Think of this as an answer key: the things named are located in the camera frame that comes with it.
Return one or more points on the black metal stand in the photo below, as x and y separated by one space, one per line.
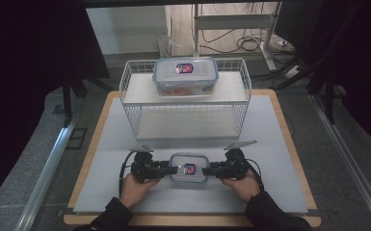
72 89
326 93

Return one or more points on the white power strip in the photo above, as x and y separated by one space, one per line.
293 72

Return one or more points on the white metal desk frame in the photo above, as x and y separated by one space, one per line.
231 21

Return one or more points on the light grey table mat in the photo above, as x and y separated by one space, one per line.
186 199

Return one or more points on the small clear lidded food container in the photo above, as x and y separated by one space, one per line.
189 160

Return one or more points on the black curtain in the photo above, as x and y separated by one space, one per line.
29 64
363 64

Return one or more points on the large clear lidded food container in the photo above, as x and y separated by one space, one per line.
186 75

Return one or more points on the person's right hand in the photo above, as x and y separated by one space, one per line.
242 191

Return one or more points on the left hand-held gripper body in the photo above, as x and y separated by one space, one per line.
144 170

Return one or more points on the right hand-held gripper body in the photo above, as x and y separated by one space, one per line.
233 168

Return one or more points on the aluminium floor rail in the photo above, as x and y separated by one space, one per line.
46 176
350 160

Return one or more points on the person's left hand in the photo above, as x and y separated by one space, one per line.
138 192

